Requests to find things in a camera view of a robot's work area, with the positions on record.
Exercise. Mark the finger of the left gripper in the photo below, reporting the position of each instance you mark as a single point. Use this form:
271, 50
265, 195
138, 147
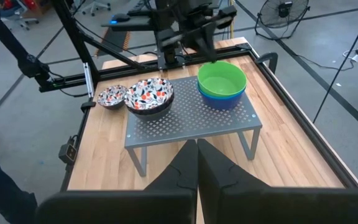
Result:
199, 39
212, 40

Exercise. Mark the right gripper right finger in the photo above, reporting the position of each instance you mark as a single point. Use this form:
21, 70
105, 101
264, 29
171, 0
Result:
216, 174

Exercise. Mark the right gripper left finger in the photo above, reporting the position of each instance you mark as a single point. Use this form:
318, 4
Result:
182, 174

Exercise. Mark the green plastic bowl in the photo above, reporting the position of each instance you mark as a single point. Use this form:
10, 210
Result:
221, 84

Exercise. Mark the light blue plastic bowl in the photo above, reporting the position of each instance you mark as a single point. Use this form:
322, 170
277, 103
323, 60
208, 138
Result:
204, 94

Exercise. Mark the dark blue plastic bowl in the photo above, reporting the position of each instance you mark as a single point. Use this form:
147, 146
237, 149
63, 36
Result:
222, 105

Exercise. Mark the floral patterned mini bowl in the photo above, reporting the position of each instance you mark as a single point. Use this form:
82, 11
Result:
112, 95
149, 93

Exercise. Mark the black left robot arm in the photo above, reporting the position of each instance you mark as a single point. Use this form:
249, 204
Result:
168, 46

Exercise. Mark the grey perforated metal shelf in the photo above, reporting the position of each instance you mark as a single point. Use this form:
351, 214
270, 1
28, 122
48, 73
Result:
191, 121

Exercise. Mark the black desk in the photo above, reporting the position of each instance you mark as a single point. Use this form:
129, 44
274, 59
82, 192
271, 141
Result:
135, 25

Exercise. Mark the black floor fan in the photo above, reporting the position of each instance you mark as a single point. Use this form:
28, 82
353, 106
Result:
283, 9

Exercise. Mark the black computer mouse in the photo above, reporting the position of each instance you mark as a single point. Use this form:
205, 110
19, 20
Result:
120, 17

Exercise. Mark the office chair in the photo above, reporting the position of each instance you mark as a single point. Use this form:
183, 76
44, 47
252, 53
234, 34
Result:
14, 14
96, 6

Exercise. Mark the person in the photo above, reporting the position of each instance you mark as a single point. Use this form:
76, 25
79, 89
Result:
2, 189

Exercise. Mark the black frame bracket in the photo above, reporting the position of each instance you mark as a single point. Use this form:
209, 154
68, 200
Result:
267, 59
87, 105

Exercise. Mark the black aluminium table frame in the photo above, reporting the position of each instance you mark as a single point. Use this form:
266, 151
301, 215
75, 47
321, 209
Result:
306, 124

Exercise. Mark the black table-level camera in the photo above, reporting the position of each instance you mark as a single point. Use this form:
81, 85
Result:
68, 153

